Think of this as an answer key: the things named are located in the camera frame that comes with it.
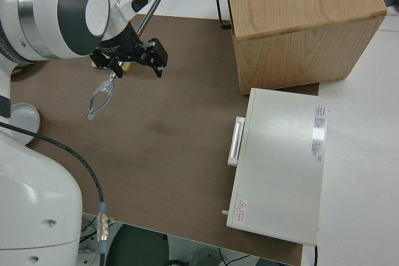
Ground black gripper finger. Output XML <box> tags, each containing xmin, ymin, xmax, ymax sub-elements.
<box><xmin>133</xmin><ymin>38</ymin><xmax>170</xmax><ymax>79</ymax></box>
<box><xmin>89</xmin><ymin>50</ymin><xmax>125</xmax><ymax>79</ymax></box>

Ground metal reacher grabber stick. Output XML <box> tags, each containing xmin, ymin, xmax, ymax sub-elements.
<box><xmin>85</xmin><ymin>0</ymin><xmax>182</xmax><ymax>121</ymax></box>

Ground small flat wooden board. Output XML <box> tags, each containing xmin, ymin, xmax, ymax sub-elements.
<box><xmin>90</xmin><ymin>60</ymin><xmax>131</xmax><ymax>74</ymax></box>

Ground brown table mat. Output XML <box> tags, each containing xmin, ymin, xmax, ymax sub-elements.
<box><xmin>9</xmin><ymin>14</ymin><xmax>320</xmax><ymax>266</ymax></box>

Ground dark round stool seat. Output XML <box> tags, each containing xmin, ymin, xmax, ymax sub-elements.
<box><xmin>105</xmin><ymin>224</ymin><xmax>171</xmax><ymax>266</ymax></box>

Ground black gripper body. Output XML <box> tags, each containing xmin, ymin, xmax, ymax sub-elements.
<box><xmin>99</xmin><ymin>24</ymin><xmax>144</xmax><ymax>62</ymax></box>

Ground white toaster oven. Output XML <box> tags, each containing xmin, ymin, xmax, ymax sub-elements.
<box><xmin>221</xmin><ymin>87</ymin><xmax>330</xmax><ymax>247</ymax></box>

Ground gray round plate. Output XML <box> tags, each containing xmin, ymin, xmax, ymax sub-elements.
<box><xmin>9</xmin><ymin>102</ymin><xmax>42</xmax><ymax>146</ymax></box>

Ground woven brown basket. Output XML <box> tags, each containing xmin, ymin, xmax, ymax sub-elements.
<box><xmin>10</xmin><ymin>62</ymin><xmax>37</xmax><ymax>77</ymax></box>

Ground black metal box handle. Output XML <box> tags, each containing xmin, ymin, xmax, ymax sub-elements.
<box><xmin>213</xmin><ymin>0</ymin><xmax>233</xmax><ymax>31</ymax></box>

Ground light wooden box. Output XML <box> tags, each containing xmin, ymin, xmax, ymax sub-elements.
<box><xmin>223</xmin><ymin>0</ymin><xmax>388</xmax><ymax>96</ymax></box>

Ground black cable with metal connector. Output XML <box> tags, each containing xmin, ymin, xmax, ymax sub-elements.
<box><xmin>0</xmin><ymin>121</ymin><xmax>111</xmax><ymax>266</ymax></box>

